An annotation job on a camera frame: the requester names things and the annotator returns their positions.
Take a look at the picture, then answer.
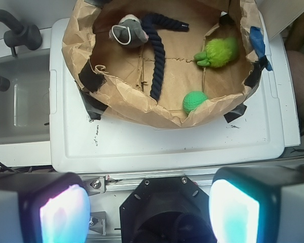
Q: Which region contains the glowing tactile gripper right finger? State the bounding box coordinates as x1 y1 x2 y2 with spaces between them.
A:
209 166 304 242

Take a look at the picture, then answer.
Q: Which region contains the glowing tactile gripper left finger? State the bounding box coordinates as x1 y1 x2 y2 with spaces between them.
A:
0 173 91 242

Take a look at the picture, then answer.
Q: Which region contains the fuzzy green plush animal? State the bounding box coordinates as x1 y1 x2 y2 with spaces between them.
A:
194 37 239 68

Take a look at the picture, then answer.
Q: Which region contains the white plastic tray lid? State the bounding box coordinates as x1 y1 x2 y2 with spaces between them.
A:
50 18 285 174

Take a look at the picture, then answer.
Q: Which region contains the grey sink basin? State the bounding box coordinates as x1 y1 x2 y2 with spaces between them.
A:
0 49 50 144

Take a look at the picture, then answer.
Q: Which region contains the green rubber ball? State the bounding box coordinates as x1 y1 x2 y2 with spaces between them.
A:
182 91 208 114

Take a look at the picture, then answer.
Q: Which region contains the brown paper bag bin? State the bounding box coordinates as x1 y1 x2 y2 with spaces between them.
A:
62 1 265 129

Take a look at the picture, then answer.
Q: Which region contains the blue tape strip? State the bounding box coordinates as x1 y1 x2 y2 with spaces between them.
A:
249 26 273 71

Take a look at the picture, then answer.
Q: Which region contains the black faucet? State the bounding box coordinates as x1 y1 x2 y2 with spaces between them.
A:
0 9 43 92

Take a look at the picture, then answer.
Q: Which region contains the grey plush mouse toy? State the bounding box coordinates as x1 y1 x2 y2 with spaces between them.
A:
109 14 149 48

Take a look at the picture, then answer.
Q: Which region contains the black octagonal mount plate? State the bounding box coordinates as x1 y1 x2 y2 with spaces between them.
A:
120 177 217 242

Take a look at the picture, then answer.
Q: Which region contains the navy blue rope toy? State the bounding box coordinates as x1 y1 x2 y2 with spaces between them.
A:
141 13 189 101

